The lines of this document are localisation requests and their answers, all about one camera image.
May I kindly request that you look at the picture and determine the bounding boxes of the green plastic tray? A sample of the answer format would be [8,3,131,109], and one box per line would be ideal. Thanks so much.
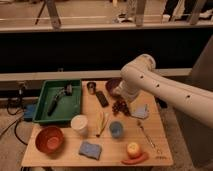
[33,79,82,125]

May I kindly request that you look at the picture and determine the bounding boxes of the black remote control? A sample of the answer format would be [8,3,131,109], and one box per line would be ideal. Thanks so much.
[96,91,109,107]

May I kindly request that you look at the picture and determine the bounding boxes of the blue sponge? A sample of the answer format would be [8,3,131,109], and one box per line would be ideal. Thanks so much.
[79,141,102,160]

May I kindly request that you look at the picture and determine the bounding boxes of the blue box on floor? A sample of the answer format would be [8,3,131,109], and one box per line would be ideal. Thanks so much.
[24,104,36,121]

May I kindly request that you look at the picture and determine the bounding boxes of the metal fork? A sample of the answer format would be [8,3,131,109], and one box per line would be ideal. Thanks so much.
[137,120,156,149]

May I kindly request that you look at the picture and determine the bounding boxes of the grey blue cloth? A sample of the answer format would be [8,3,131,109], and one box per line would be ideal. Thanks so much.
[131,105,149,119]

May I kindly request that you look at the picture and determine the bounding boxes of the wooden table board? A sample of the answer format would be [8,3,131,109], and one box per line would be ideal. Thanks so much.
[22,81,173,167]

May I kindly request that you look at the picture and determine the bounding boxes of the black cables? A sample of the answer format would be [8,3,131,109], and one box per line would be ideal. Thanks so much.
[0,81,29,146]

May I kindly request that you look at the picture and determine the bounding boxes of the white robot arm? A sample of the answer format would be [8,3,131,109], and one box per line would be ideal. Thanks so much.
[112,54,213,128]

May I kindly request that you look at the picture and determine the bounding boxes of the small metal cup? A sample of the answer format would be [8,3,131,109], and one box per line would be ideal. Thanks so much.
[87,81,96,95]

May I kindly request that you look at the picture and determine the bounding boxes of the black handled brush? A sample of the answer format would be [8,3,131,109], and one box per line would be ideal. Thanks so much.
[47,84,72,116]

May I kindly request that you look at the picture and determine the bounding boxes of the yellow banana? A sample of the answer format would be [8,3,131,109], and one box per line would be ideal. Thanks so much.
[96,112,109,137]

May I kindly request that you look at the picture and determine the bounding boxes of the purple bowl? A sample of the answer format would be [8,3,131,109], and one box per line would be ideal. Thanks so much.
[105,78,121,97]

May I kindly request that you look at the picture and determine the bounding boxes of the yellow red apple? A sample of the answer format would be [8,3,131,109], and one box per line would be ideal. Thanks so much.
[126,142,141,158]

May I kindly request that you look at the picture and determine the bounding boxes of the white plastic cup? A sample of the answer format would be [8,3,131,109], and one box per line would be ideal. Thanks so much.
[71,115,88,136]

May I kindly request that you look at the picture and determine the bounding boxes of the red orange bowl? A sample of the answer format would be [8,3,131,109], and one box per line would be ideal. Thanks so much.
[35,126,64,154]

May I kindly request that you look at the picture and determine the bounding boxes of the bunch of dark grapes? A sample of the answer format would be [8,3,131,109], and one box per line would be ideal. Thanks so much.
[112,100,130,116]

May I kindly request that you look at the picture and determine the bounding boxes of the blue plastic cup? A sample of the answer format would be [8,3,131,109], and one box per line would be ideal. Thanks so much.
[109,121,123,138]

